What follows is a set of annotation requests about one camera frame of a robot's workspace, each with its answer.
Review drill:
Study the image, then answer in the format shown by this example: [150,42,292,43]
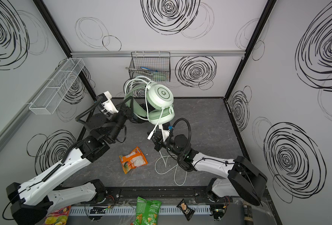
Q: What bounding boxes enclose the mint green headphones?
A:
[124,76,175,140]

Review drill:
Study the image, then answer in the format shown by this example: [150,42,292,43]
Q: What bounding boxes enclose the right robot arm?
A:
[148,118,267,206]

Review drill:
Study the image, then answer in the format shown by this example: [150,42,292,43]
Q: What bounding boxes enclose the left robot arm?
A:
[6,95,134,225]

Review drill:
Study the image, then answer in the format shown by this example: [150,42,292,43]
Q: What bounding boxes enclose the orange snack packet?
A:
[119,146,148,174]

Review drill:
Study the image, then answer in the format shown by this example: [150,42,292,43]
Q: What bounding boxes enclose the green chips bag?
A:
[131,197,162,225]

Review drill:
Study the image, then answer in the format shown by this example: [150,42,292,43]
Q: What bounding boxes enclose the small dark snack packet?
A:
[177,199,195,221]

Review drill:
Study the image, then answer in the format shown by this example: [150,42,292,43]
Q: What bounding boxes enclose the dark bottle at edge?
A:
[243,202,254,225]

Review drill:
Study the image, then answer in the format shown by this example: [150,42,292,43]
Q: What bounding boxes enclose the Fox's fruits candy bag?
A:
[43,206,71,225]

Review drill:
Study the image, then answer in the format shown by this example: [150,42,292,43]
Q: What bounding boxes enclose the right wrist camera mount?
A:
[158,122,172,142]

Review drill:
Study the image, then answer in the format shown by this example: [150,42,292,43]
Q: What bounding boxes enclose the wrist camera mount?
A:
[158,122,172,142]
[98,91,119,117]

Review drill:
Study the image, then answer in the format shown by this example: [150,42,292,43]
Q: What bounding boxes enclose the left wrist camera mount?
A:
[98,91,119,117]

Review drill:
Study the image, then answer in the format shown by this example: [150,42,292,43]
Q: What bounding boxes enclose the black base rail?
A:
[56,185,268,205]

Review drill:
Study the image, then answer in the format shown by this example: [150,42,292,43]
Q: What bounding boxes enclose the black wire basket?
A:
[129,51,171,82]

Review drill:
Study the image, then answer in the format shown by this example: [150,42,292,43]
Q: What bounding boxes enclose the white slotted cable duct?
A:
[69,204,212,217]

